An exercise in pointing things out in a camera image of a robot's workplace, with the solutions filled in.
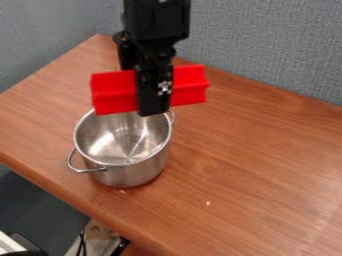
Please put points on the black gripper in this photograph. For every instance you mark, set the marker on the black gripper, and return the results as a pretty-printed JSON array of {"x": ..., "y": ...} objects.
[{"x": 155, "y": 24}]

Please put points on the red rectangular block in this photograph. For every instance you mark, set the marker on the red rectangular block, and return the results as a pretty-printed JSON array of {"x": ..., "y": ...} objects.
[{"x": 113, "y": 89}]

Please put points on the stainless steel pot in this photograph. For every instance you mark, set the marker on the stainless steel pot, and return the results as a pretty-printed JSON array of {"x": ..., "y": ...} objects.
[{"x": 121, "y": 148}]

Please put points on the white object bottom left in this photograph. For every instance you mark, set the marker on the white object bottom left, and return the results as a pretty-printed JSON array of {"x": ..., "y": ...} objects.
[{"x": 17, "y": 245}]

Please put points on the table leg bracket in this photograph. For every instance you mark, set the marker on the table leg bracket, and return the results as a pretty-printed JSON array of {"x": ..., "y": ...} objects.
[{"x": 97, "y": 241}]

